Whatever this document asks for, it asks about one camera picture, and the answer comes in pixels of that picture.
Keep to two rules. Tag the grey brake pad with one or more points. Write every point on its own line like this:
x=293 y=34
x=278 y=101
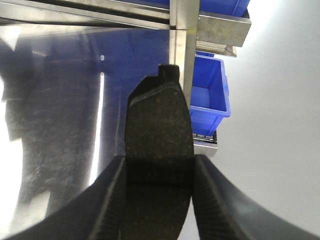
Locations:
x=159 y=156

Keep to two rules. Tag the right blue plastic crate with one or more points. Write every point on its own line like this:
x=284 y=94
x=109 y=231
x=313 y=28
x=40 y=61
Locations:
x=235 y=8

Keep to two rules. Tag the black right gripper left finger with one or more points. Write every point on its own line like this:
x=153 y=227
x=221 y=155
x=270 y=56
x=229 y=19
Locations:
x=96 y=214

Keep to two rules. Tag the stainless steel rack frame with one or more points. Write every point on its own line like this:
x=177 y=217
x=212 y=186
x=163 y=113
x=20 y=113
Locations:
x=68 y=66

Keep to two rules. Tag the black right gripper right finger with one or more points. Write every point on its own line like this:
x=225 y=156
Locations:
x=223 y=212

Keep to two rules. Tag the blue bin under table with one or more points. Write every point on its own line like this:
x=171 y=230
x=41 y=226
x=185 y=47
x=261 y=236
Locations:
x=209 y=103

